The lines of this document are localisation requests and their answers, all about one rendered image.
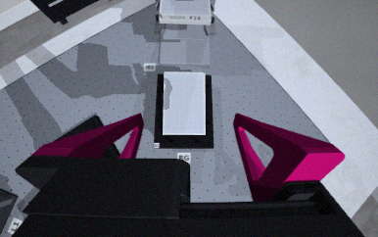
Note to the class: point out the grey perforated base plate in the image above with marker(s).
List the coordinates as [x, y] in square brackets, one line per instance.
[104, 76]

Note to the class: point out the white multi-well plate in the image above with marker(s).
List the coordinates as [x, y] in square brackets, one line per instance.
[184, 103]
[185, 12]

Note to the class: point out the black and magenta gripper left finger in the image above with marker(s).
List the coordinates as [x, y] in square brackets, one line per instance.
[92, 143]

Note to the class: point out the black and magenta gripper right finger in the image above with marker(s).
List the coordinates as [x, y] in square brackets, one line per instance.
[296, 157]

